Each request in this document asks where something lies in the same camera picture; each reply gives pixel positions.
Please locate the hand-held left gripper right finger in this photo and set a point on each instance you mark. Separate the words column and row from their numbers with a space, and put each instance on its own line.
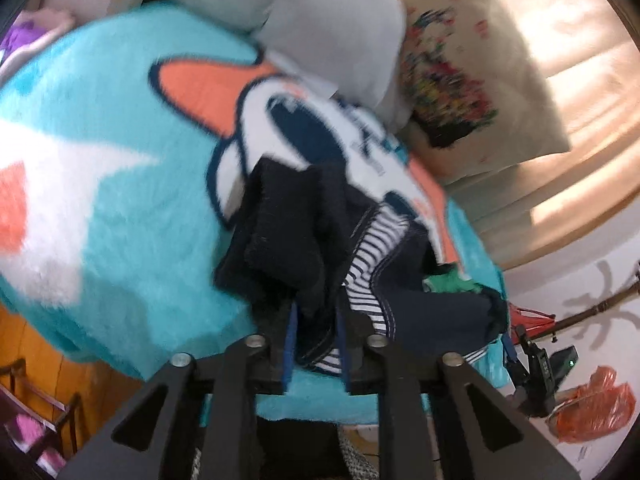
column 343, row 355

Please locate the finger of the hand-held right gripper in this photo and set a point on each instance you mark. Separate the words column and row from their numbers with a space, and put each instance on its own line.
column 509, row 355

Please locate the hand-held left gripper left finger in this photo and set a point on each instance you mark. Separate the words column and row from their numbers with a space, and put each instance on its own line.
column 288, row 355

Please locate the dark navy pants striped lining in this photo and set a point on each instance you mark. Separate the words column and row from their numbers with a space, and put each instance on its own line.
column 380, row 260

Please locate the red cloth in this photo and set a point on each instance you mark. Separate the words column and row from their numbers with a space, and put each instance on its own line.
column 527, row 320

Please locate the orange plastic bag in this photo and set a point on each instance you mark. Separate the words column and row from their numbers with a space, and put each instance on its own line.
column 595, row 405

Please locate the wooden coat rack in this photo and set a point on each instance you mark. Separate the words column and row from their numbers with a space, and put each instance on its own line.
column 600, row 307

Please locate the green cloth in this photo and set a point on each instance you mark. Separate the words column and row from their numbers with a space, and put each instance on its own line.
column 450, row 282

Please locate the tan padded headboard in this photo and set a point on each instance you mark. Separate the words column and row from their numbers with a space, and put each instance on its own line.
column 565, row 170

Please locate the turquoise printed plush blanket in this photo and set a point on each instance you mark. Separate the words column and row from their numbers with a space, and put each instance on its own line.
column 115, row 200

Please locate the dark wooden rack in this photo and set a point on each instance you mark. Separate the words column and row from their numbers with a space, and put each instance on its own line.
column 35, row 410

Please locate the pink cloth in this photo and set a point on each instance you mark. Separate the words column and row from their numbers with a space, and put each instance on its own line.
column 30, row 435

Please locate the beige printed cushion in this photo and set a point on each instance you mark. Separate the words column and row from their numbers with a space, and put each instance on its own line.
column 465, row 60

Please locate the grey pillow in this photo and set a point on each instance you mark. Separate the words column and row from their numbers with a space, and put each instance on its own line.
column 330, row 20

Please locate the purple cloth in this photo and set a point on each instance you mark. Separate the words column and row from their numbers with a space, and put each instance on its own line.
column 22, row 40

